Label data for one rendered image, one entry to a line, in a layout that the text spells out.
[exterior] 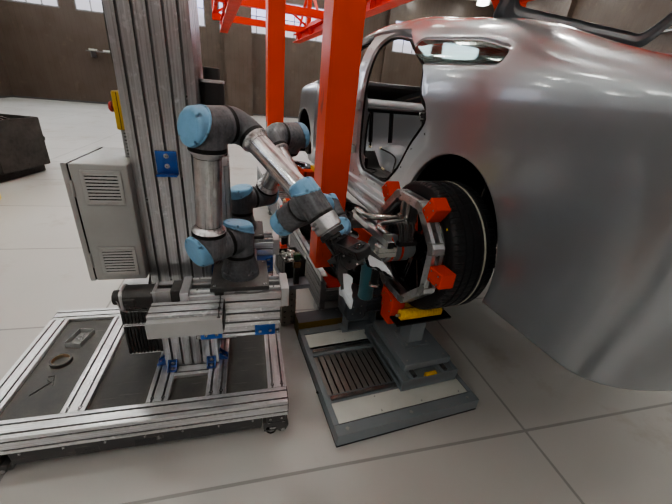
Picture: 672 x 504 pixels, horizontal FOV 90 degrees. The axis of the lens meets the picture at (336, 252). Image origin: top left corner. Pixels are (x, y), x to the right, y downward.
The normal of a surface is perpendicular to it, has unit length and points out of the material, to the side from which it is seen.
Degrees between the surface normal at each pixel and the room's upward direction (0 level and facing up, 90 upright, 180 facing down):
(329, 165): 90
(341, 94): 90
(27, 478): 0
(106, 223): 90
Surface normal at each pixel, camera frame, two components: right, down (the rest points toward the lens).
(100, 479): 0.09, -0.90
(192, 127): -0.53, 0.20
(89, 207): 0.23, 0.44
